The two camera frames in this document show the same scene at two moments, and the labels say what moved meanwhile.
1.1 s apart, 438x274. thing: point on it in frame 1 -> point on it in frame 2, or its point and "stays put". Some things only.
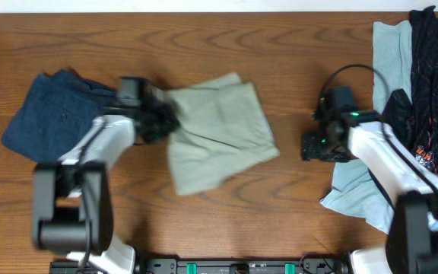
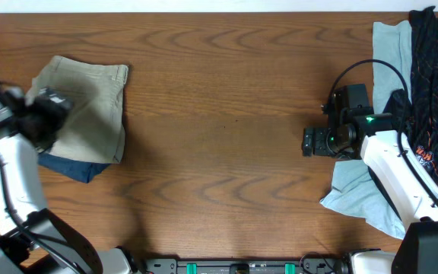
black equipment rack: x=324 y=265 stays put
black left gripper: x=172 y=119 -> x=63 y=109
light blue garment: x=353 y=189 stays put
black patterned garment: x=430 y=117 stays put
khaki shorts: x=223 y=131 -> x=95 y=129
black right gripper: x=309 y=149 stays put
